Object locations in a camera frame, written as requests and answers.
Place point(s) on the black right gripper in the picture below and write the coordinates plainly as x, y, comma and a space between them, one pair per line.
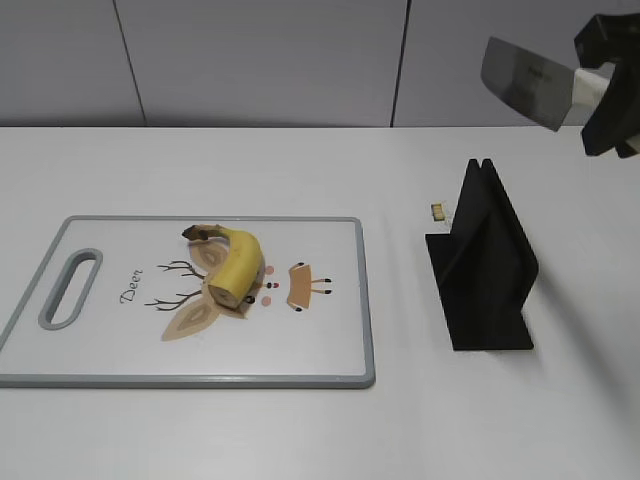
615, 121

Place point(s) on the yellow banana with stem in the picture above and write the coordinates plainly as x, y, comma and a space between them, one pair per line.
234, 279

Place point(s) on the black knife stand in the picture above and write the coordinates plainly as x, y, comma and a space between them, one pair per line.
484, 266

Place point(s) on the cleaver knife with white handle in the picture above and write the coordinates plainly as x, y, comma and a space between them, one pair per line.
539, 88

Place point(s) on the small banana piece on table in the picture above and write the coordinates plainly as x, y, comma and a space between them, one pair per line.
438, 213

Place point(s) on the white grey-rimmed cutting board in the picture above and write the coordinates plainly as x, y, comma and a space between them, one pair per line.
124, 302

